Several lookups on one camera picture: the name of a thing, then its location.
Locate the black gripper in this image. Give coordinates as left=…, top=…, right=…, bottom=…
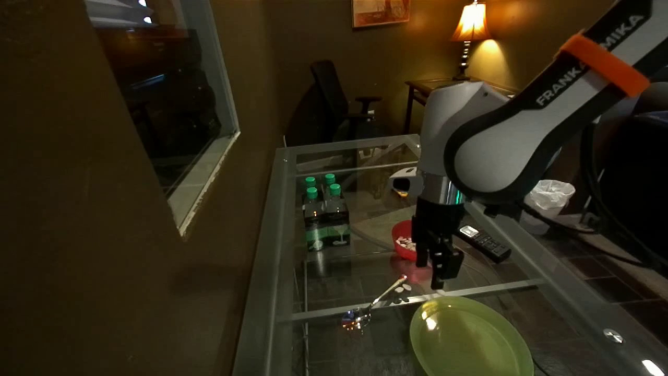
left=409, top=197, right=467, bottom=293

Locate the yellow-green plastic plate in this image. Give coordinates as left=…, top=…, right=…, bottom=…
left=408, top=296, right=536, bottom=376

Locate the thin white stick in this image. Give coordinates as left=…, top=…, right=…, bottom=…
left=365, top=274, right=411, bottom=314

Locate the black remote control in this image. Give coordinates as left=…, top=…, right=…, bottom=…
left=458, top=222, right=514, bottom=265

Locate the small colourful trinket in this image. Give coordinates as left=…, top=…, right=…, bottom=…
left=339, top=311, right=375, bottom=334

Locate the pack of green-capped bottles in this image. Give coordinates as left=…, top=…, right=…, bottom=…
left=299, top=172, right=354, bottom=255

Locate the black office chair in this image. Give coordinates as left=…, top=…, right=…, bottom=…
left=308, top=57, right=384, bottom=143

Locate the lit table lamp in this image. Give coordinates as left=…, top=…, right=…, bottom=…
left=449, top=0, right=491, bottom=81

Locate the white-framed window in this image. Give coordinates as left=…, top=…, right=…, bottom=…
left=81, top=0, right=243, bottom=241

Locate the glass table with metal frame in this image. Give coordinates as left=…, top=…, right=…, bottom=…
left=232, top=132, right=668, bottom=376

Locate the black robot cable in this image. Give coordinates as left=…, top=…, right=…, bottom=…
left=550, top=117, right=668, bottom=279

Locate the framed wall picture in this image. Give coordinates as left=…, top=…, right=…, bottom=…
left=352, top=0, right=413, bottom=29

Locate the orange strap on arm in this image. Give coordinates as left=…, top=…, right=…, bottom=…
left=559, top=31, right=653, bottom=100

